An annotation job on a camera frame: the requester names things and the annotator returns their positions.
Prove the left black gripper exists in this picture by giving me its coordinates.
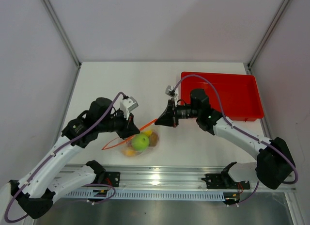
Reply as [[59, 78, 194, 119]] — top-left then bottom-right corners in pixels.
[[97, 108, 140, 140]]

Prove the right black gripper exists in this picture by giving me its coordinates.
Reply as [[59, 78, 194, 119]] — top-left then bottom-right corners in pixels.
[[155, 98, 200, 128]]

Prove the green apple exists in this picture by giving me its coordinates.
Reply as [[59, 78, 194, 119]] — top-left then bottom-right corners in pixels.
[[131, 133, 150, 152]]

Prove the clear orange-zip bag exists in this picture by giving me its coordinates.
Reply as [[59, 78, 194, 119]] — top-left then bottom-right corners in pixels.
[[102, 119, 160, 157]]

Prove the yellow pear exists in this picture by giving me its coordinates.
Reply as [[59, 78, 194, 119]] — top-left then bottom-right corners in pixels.
[[142, 129, 153, 137]]

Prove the yellow orange with leaf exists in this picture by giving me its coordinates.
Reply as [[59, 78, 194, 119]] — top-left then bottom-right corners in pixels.
[[122, 149, 136, 157]]

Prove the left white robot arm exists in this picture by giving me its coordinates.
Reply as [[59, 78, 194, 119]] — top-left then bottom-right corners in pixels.
[[9, 96, 140, 219]]

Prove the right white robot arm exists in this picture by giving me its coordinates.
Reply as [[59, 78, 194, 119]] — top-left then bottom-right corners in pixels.
[[155, 86, 295, 190]]

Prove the red plastic tray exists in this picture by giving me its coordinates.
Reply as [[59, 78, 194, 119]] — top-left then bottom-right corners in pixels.
[[180, 72, 264, 122]]

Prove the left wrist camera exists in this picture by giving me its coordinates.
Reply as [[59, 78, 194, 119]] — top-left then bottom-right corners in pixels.
[[120, 96, 139, 120]]

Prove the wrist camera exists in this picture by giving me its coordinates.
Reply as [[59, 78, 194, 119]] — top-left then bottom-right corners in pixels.
[[120, 96, 139, 120], [165, 85, 179, 104]]

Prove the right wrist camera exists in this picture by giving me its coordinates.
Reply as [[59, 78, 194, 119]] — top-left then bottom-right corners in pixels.
[[165, 85, 179, 104]]

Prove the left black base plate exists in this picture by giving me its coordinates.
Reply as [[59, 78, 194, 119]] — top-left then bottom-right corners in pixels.
[[102, 172, 121, 187]]

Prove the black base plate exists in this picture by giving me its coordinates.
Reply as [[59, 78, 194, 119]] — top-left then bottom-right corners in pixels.
[[102, 172, 121, 187], [201, 173, 250, 190]]

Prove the aluminium mounting rail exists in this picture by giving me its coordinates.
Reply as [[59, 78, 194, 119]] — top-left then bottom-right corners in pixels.
[[55, 164, 296, 193]]

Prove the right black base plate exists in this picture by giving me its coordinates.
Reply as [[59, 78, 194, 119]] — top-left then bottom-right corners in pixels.
[[201, 173, 250, 190]]

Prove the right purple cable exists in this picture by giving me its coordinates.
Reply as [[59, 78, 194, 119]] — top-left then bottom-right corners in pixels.
[[173, 74, 299, 206]]

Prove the purple cable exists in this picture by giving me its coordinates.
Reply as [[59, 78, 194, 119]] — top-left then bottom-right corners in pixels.
[[173, 74, 299, 206], [4, 92, 128, 222]]

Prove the white slotted cable duct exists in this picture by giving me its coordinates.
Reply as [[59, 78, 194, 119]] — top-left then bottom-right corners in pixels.
[[64, 189, 231, 202]]

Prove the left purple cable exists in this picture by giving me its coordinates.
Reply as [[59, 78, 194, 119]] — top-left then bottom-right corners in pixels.
[[4, 92, 128, 222]]

